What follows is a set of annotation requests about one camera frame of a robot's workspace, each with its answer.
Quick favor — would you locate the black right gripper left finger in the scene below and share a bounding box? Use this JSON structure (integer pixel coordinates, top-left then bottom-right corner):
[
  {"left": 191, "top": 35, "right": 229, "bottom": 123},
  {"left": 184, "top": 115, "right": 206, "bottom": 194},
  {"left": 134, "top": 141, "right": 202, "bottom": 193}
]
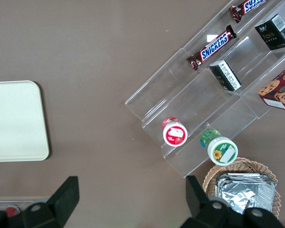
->
[{"left": 20, "top": 176, "right": 80, "bottom": 228}]

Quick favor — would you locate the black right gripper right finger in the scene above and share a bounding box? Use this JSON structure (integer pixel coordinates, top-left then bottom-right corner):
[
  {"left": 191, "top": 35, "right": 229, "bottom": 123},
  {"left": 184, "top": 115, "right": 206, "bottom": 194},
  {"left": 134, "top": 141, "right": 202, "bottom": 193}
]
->
[{"left": 180, "top": 175, "right": 230, "bottom": 228}]

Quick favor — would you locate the green lid gum jar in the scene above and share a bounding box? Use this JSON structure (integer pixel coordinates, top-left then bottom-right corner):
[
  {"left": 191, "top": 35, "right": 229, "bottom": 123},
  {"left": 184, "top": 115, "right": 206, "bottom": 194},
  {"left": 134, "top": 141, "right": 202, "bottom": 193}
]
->
[{"left": 199, "top": 129, "right": 238, "bottom": 166}]

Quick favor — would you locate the red lid gum jar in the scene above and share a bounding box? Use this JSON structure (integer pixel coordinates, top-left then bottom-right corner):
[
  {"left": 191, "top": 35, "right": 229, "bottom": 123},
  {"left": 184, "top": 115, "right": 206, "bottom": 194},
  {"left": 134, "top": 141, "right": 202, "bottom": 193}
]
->
[{"left": 161, "top": 116, "right": 188, "bottom": 147}]

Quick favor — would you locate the cream plastic tray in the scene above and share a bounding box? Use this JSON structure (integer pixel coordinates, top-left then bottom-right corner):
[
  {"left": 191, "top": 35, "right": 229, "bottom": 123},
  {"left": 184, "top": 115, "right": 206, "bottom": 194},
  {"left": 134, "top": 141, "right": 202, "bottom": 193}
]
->
[{"left": 0, "top": 80, "right": 50, "bottom": 163}]

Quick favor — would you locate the light wicker basket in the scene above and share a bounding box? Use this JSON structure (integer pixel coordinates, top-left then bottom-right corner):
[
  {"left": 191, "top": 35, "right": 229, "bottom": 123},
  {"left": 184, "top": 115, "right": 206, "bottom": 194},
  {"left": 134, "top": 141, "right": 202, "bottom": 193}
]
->
[{"left": 202, "top": 157, "right": 282, "bottom": 220}]

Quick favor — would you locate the silver foil packet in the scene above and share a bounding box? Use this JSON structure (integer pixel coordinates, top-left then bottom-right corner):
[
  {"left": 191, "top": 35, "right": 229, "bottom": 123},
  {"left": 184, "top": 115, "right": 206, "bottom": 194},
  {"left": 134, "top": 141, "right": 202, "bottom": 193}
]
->
[
  {"left": 215, "top": 179, "right": 276, "bottom": 214},
  {"left": 218, "top": 172, "right": 264, "bottom": 181}
]

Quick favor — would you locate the red cola can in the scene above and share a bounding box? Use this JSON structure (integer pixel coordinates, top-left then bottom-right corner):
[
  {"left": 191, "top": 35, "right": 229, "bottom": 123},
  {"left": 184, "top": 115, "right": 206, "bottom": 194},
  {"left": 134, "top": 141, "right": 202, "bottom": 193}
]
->
[{"left": 5, "top": 206, "right": 19, "bottom": 217}]

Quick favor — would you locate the clear acrylic can dispenser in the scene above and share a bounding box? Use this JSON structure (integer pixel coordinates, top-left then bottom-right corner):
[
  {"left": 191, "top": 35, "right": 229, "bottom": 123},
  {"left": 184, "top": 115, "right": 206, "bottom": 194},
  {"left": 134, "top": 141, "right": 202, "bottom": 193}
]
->
[{"left": 0, "top": 200, "right": 49, "bottom": 218}]

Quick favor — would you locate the clear acrylic stepped display stand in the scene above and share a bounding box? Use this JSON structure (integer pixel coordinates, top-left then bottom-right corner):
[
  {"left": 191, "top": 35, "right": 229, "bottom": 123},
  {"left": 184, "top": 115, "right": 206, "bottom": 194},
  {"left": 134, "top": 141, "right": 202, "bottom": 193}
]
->
[{"left": 124, "top": 0, "right": 285, "bottom": 179}]

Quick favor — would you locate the small black printed box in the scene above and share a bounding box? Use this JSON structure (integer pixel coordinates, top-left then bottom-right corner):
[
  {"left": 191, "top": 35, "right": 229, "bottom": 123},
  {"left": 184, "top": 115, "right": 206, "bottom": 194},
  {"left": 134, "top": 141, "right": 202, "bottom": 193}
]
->
[{"left": 209, "top": 59, "right": 242, "bottom": 92}]

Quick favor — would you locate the red chocolate chip cookie box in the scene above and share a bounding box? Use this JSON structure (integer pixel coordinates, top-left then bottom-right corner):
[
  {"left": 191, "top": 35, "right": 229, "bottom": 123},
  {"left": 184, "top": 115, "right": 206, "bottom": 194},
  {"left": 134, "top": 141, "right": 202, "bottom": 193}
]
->
[{"left": 257, "top": 62, "right": 285, "bottom": 112}]

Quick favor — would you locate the Snickers chocolate bar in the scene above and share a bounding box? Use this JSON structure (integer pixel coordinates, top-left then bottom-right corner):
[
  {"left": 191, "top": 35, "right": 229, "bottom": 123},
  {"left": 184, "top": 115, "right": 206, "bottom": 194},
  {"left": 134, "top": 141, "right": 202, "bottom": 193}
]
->
[
  {"left": 229, "top": 0, "right": 268, "bottom": 24},
  {"left": 187, "top": 25, "right": 238, "bottom": 71}
]

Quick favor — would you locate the black Face box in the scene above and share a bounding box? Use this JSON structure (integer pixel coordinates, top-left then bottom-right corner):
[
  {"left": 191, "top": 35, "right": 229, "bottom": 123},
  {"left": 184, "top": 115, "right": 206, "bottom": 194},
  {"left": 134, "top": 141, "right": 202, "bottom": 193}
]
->
[{"left": 254, "top": 13, "right": 285, "bottom": 51}]

